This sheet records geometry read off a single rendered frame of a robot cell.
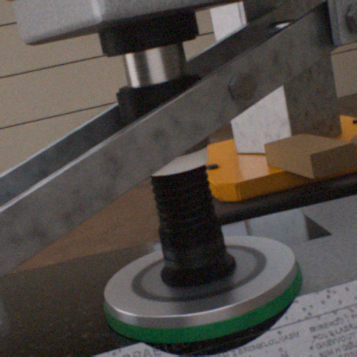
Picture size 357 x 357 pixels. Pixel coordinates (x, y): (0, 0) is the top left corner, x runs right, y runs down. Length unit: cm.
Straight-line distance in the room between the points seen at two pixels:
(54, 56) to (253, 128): 532
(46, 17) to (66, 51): 614
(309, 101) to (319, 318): 91
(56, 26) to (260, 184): 81
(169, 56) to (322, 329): 31
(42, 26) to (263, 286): 33
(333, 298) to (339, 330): 3
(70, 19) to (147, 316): 29
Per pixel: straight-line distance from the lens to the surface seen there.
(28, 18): 68
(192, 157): 65
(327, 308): 68
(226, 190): 135
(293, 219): 91
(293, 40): 69
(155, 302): 66
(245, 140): 158
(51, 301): 81
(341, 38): 70
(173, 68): 64
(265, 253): 73
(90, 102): 680
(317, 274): 72
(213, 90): 63
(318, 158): 126
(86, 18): 54
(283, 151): 134
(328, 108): 158
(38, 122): 680
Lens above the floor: 111
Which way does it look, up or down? 13 degrees down
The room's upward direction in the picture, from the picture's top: 12 degrees counter-clockwise
